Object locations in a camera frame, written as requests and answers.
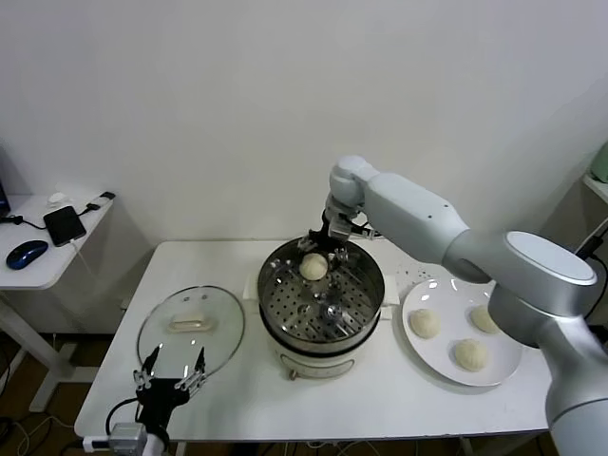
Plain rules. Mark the white steamed baozi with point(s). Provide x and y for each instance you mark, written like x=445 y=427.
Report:
x=470 y=355
x=425 y=324
x=480 y=319
x=313 y=268

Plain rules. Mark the white earbuds case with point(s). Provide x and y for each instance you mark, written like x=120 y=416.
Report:
x=56 y=198

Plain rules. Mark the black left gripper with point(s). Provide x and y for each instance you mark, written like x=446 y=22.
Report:
x=159 y=396

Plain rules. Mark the blue computer mouse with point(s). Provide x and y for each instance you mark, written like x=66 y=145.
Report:
x=27 y=253

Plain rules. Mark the white shelf board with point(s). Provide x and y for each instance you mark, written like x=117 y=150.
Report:
x=599 y=189

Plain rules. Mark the pale green container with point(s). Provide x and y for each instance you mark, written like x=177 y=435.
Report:
x=602 y=164

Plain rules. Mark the white side table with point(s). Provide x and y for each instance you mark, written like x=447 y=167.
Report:
x=38 y=275

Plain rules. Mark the steel steamer basket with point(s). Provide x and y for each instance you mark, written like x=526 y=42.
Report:
x=351 y=328

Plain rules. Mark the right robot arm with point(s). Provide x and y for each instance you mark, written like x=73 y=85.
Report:
x=413 y=204

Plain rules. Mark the black smartphone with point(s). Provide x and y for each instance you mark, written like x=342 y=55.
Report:
x=65 y=226

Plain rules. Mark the dark laptop screen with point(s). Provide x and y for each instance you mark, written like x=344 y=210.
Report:
x=3 y=199

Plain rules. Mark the glass pot lid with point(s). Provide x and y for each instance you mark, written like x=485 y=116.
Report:
x=157 y=332

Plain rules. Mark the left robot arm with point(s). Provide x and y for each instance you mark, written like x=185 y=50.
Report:
x=159 y=446

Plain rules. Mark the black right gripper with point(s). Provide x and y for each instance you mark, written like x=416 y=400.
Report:
x=325 y=233

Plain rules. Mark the white round plate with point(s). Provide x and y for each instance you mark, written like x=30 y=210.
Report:
x=427 y=361

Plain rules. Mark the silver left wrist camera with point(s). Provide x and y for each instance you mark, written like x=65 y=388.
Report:
x=126 y=434

